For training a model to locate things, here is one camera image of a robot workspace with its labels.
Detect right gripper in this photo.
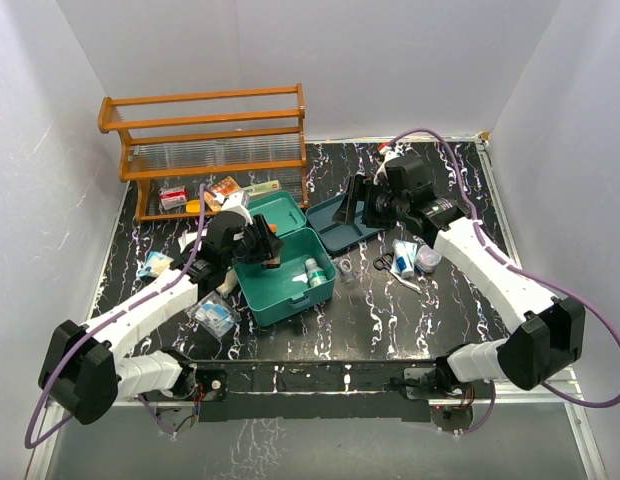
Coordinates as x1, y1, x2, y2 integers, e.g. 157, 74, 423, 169
333, 176, 408, 229

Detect bag of cotton balls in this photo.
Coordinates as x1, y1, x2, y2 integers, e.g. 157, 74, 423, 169
216, 270, 238, 298

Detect white bottle green label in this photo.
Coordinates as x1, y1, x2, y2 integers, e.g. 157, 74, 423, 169
305, 258, 327, 288

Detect blue-white swab bag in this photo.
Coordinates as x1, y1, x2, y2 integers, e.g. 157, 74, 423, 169
136, 251, 173, 278

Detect brown bottle orange cap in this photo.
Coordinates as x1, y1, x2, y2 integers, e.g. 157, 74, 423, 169
261, 224, 283, 269

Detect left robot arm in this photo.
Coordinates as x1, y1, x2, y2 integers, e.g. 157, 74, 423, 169
38, 212, 284, 425

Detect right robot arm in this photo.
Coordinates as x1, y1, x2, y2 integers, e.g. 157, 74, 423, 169
333, 174, 585, 397

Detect white-green medicine box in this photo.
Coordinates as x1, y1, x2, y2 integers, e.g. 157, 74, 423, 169
242, 180, 281, 198

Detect teal medicine kit box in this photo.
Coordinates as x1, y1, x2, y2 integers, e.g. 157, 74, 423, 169
235, 191, 336, 327

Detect orange medicine box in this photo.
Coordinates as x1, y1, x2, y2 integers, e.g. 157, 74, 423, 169
205, 176, 241, 202

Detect red-white medicine box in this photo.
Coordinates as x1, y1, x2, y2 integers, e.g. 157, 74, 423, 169
159, 186, 188, 210

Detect blue-grey divided tray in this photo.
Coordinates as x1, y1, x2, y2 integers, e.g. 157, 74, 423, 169
306, 194, 381, 255

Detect black scissors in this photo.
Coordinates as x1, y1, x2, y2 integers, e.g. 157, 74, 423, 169
373, 253, 394, 271

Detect white-blue ointment tube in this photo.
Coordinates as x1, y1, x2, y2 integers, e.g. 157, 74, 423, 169
391, 240, 419, 279

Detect white gauze pad packet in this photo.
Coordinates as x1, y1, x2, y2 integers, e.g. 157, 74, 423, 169
178, 232, 197, 253

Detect yellow small box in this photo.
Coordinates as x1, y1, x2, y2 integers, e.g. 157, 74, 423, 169
185, 199, 201, 214

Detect bag of blue-white packets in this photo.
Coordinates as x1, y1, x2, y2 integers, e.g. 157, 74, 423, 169
185, 291, 240, 341

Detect clear round container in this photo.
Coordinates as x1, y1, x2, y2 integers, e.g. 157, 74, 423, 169
414, 245, 442, 274

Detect wooden orange shelf rack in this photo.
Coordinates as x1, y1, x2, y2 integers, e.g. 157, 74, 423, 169
97, 83, 309, 223

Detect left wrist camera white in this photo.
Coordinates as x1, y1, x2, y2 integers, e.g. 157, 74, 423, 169
204, 190, 252, 223

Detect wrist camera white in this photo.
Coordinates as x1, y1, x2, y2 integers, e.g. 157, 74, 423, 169
373, 143, 401, 185
204, 190, 252, 223

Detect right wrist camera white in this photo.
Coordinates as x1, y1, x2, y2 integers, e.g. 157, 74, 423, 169
373, 143, 401, 185

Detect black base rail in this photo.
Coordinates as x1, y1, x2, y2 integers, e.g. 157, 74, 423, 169
189, 359, 496, 424

